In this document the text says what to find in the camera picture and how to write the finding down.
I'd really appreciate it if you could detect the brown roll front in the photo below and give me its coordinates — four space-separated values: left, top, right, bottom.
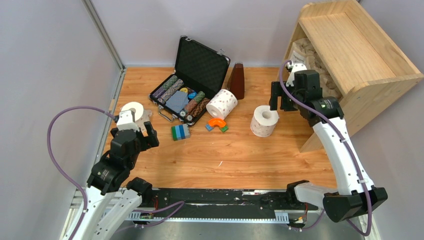
305 53 331 80

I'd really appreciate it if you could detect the brown roll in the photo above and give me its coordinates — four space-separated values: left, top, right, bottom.
305 53 331 80
319 74 342 100
288 38 316 65

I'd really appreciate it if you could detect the patterned paper roll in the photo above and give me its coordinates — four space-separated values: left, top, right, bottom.
250 105 279 138
206 89 238 120

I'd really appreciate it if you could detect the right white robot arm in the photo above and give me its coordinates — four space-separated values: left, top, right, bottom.
269 70 388 223

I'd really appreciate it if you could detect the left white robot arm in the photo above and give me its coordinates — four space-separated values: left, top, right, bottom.
63 121 159 240

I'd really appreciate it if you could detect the wooden shelf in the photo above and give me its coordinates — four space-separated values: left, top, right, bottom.
291 0 424 136

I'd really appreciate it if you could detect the white toilet paper roll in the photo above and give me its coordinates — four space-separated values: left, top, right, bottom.
120 101 152 132

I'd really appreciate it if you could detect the green blue block toy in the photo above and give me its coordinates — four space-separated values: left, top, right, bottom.
170 124 191 141

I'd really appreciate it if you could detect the brown metronome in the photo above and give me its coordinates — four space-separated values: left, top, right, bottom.
227 62 245 100

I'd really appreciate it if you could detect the patterned paper roll lying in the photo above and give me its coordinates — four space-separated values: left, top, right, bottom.
206 89 238 120

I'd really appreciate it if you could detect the orange curved toy piece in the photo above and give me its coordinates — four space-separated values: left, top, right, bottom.
205 118 229 133

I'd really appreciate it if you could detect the black poker chip case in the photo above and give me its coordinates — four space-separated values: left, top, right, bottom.
148 35 231 127

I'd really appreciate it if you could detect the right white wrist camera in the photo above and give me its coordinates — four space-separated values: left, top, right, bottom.
285 60 307 87

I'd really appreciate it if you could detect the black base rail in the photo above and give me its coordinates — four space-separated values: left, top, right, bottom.
139 188 318 222

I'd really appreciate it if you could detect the aluminium frame post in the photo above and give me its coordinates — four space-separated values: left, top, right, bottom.
82 0 125 72

